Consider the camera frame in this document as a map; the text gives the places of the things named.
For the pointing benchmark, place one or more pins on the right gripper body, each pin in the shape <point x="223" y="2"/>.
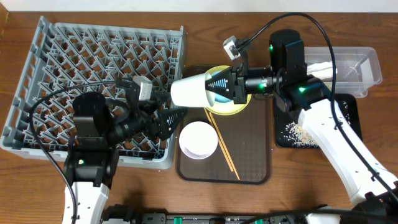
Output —
<point x="259" y="81"/>

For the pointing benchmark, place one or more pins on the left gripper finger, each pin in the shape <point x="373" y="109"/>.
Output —
<point x="159" y="98"/>
<point x="169" y="119"/>

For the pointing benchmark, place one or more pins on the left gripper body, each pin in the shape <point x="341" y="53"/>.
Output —
<point x="120" y="132"/>

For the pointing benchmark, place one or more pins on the light blue bowl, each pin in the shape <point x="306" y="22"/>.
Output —
<point x="191" y="92"/>

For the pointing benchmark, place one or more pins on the white napkin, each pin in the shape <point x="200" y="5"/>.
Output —
<point x="322" y="70"/>

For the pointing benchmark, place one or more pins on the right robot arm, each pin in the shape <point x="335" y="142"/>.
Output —
<point x="371" y="188"/>

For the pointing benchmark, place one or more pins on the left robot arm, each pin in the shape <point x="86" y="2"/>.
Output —
<point x="92" y="156"/>

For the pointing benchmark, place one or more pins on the black waste tray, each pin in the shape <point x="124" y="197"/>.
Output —
<point x="347" y="104"/>

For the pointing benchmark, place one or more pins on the grey plastic dishwasher rack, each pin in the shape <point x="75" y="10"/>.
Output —
<point x="66" y="55"/>

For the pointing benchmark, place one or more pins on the clear plastic waste bin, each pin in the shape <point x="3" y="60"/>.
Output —
<point x="357" y="68"/>

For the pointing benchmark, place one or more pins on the yellow round plate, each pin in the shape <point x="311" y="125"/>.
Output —
<point x="222" y="105"/>

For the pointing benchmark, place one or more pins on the wooden chopstick right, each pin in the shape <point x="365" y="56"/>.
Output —
<point x="224" y="148"/>

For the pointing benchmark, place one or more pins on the wooden chopstick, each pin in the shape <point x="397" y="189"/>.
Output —
<point x="224" y="148"/>
<point x="219" y="140"/>

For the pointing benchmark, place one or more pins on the white bowl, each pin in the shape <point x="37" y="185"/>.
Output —
<point x="198" y="140"/>

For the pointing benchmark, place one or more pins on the wooden chopstick left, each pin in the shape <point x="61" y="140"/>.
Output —
<point x="219" y="140"/>

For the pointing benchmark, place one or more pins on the brown plastic serving tray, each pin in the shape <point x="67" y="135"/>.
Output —
<point x="247" y="135"/>

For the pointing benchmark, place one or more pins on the spilled rice pile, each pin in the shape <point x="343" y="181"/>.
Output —
<point x="297" y="136"/>

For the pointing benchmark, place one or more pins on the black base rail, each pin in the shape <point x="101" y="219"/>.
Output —
<point x="124" y="214"/>

